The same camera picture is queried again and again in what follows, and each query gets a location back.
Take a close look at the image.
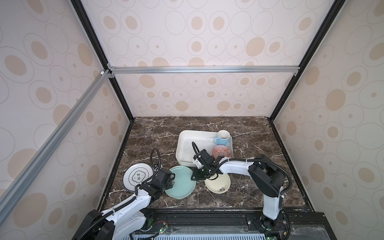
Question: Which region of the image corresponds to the red patterned bowl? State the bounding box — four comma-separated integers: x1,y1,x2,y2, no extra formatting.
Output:
212,145,232,158

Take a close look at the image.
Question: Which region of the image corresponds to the green flower plate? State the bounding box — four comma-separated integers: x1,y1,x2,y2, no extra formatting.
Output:
165,166,196,199

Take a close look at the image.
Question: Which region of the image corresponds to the white plastic bin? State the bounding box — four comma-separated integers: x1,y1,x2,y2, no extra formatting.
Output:
176,130,234,167

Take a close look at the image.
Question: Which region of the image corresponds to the blue mug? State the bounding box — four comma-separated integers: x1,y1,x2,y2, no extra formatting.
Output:
213,130,231,146

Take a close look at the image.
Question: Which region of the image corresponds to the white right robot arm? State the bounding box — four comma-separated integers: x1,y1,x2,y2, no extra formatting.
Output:
191,150,293,231

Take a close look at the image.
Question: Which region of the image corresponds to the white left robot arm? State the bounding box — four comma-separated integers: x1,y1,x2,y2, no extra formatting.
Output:
73,168,176,240

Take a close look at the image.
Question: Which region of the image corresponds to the cream yellow small plate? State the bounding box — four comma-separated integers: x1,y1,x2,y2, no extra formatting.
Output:
205,174,231,194

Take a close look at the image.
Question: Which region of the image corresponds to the white ringed plate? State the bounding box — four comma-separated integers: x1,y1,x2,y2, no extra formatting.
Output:
123,163,154,193

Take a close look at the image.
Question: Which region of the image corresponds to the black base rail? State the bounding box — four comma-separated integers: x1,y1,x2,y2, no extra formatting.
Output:
127,208,336,240

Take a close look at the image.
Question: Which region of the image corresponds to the aluminium rail back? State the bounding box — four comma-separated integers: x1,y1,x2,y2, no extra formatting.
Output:
110,66,300,75

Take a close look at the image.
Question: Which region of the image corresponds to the aluminium rail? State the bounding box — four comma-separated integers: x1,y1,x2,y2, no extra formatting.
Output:
110,66,300,75
1,70,112,225

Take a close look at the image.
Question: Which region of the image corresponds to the aluminium rail left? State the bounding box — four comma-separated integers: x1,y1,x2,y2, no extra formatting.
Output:
1,70,112,225

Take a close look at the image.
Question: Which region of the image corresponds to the black corner frame post left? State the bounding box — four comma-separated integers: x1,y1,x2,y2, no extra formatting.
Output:
70,0,135,122

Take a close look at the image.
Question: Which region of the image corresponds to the black corner frame post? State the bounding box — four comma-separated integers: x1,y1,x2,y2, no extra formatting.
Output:
70,0,135,122
269,0,347,123

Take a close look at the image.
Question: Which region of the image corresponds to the black corner frame post right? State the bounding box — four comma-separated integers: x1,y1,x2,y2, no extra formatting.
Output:
269,0,347,123

